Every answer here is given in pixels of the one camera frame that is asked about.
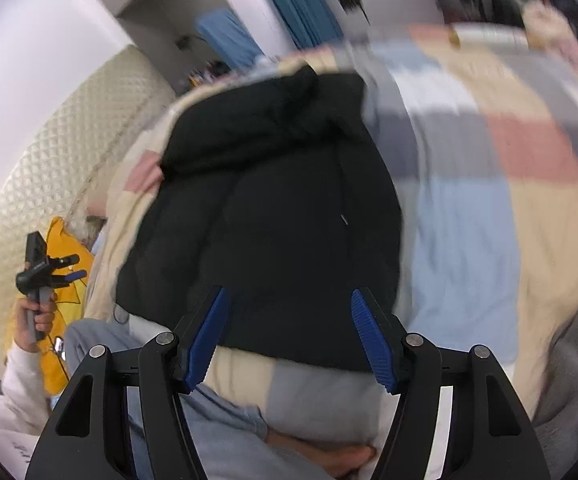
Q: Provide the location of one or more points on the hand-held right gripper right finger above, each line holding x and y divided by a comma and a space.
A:
371, 345

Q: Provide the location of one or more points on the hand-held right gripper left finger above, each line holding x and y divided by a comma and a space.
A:
209, 340

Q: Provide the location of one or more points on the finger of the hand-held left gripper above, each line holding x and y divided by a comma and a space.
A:
71, 276
66, 261

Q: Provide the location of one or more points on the black puffer jacket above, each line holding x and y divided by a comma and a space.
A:
279, 235

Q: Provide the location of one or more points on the person's left forearm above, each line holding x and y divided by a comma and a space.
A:
19, 385

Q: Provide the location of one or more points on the pile of clothes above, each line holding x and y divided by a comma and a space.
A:
549, 20

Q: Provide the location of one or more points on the person's left hand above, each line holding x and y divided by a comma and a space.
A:
39, 317

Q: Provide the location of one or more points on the yellow pillow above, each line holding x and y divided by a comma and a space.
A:
66, 240

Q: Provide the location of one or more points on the cream quilted headboard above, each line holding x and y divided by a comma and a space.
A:
44, 160

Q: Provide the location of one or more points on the pastel patchwork quilt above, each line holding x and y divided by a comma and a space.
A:
469, 210

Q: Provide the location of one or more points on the white paper sheet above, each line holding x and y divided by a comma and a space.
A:
14, 452

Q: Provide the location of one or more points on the grey fleece blanket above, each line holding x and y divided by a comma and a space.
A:
569, 385

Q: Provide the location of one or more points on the nightstand clutter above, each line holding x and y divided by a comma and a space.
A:
209, 72

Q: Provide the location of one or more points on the grey wardrobe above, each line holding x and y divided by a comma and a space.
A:
159, 5

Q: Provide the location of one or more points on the blue covered chair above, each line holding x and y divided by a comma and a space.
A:
229, 35

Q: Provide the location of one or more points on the white cylinder pillow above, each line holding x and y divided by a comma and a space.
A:
489, 35

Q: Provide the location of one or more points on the blue curtain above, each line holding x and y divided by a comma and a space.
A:
294, 0

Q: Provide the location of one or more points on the wall socket with plug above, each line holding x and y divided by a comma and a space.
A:
185, 41

